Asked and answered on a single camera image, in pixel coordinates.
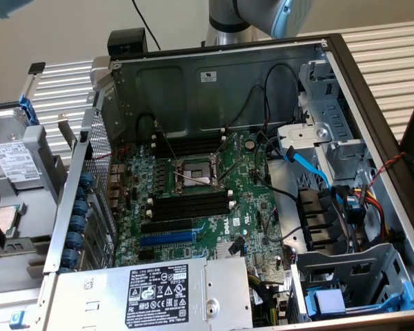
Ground blue expansion slot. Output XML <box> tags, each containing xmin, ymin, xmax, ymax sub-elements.
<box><xmin>139</xmin><ymin>230</ymin><xmax>198</xmax><ymax>248</ymax></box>

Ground blue disk carrier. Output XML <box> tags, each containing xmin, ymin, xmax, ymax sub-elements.
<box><xmin>304</xmin><ymin>279</ymin><xmax>414</xmax><ymax>319</ymax></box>

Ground short black wire loop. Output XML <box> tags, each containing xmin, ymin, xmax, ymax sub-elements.
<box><xmin>135</xmin><ymin>111</ymin><xmax>159</xmax><ymax>139</ymax></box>

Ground silver PC case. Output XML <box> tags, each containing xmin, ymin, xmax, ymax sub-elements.
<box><xmin>41</xmin><ymin>32</ymin><xmax>414</xmax><ymax>331</ymax></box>

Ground silver finned heat sink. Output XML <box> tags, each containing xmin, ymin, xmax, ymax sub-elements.
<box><xmin>213</xmin><ymin>243</ymin><xmax>246</xmax><ymax>260</ymax></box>

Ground black box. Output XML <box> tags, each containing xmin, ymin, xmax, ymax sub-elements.
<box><xmin>107</xmin><ymin>28</ymin><xmax>149</xmax><ymax>58</ymax></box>

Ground black plastic fan duct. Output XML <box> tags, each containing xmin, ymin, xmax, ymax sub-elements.
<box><xmin>295</xmin><ymin>187</ymin><xmax>344</xmax><ymax>252</ymax></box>

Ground hard disk with blue carrier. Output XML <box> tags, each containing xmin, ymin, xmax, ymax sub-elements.
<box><xmin>0</xmin><ymin>95</ymin><xmax>44</xmax><ymax>190</ymax></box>

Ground grey wire loop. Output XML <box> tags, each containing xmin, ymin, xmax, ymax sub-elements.
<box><xmin>264</xmin><ymin>209</ymin><xmax>303</xmax><ymax>243</ymax></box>

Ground long black expansion slot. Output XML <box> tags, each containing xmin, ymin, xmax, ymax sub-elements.
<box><xmin>140</xmin><ymin>219</ymin><xmax>194</xmax><ymax>235</ymax></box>

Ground thin black cord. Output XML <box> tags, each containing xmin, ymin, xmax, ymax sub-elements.
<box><xmin>130</xmin><ymin>0</ymin><xmax>162</xmax><ymax>52</ymax></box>

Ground thick black wire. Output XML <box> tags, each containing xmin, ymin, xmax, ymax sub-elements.
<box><xmin>253</xmin><ymin>130</ymin><xmax>299</xmax><ymax>203</ymax></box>

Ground silver disk bay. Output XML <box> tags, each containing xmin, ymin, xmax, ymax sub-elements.
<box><xmin>277</xmin><ymin>59</ymin><xmax>371</xmax><ymax>182</ymax></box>

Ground blue table block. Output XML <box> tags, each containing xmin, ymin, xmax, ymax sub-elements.
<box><xmin>9</xmin><ymin>310</ymin><xmax>30</xmax><ymax>330</ymax></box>

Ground red black twisted wire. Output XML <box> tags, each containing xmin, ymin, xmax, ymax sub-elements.
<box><xmin>86</xmin><ymin>143</ymin><xmax>132</xmax><ymax>163</ymax></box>
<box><xmin>365</xmin><ymin>151</ymin><xmax>407</xmax><ymax>194</ymax></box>

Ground grey parts rack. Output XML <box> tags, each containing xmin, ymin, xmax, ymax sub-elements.
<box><xmin>0</xmin><ymin>123</ymin><xmax>73</xmax><ymax>297</ymax></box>

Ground silver power supply unit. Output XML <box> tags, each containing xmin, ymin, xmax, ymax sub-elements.
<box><xmin>43</xmin><ymin>257</ymin><xmax>255</xmax><ymax>331</ymax></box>

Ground black wire plug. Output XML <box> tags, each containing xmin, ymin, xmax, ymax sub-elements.
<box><xmin>227</xmin><ymin>236</ymin><xmax>246</xmax><ymax>256</ymax></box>

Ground CPU socket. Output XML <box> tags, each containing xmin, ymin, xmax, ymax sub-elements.
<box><xmin>172</xmin><ymin>151</ymin><xmax>228</xmax><ymax>196</ymax></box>

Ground silver CPU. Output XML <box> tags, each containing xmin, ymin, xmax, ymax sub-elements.
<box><xmin>0</xmin><ymin>203</ymin><xmax>28</xmax><ymax>239</ymax></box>

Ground RAM slot with white latches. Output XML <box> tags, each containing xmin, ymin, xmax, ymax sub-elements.
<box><xmin>150</xmin><ymin>134</ymin><xmax>228</xmax><ymax>154</ymax></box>
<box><xmin>150</xmin><ymin>127</ymin><xmax>226</xmax><ymax>144</ymax></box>
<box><xmin>146</xmin><ymin>189</ymin><xmax>234</xmax><ymax>210</ymax></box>
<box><xmin>144</xmin><ymin>201</ymin><xmax>236</xmax><ymax>222</ymax></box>

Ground blue card retention clip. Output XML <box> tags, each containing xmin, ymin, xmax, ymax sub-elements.
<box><xmin>71</xmin><ymin>198</ymin><xmax>90</xmax><ymax>217</ymax></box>
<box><xmin>70</xmin><ymin>215</ymin><xmax>87</xmax><ymax>232</ymax></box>
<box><xmin>61</xmin><ymin>248</ymin><xmax>79</xmax><ymax>267</ymax></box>
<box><xmin>66</xmin><ymin>231</ymin><xmax>84</xmax><ymax>250</ymax></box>
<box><xmin>78</xmin><ymin>171</ymin><xmax>96</xmax><ymax>190</ymax></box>

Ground red yellow power wires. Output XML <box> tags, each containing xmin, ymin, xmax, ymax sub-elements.
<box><xmin>351</xmin><ymin>184</ymin><xmax>389</xmax><ymax>244</ymax></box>

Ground yellow black wire bundle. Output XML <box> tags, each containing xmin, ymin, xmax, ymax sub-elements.
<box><xmin>247</xmin><ymin>272</ymin><xmax>287</xmax><ymax>328</ymax></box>

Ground grey disk bay cage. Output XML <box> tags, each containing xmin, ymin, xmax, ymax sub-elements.
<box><xmin>289</xmin><ymin>242</ymin><xmax>414</xmax><ymax>324</ymax></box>

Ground blue flat data wire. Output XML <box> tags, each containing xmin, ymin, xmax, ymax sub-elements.
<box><xmin>284</xmin><ymin>146</ymin><xmax>332</xmax><ymax>190</ymax></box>

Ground green motherboard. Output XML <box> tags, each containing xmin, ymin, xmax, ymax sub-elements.
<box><xmin>112</xmin><ymin>129</ymin><xmax>294</xmax><ymax>311</ymax></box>

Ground thin black wire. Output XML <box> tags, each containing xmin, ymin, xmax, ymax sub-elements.
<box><xmin>226</xmin><ymin>84</ymin><xmax>273</xmax><ymax>130</ymax></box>

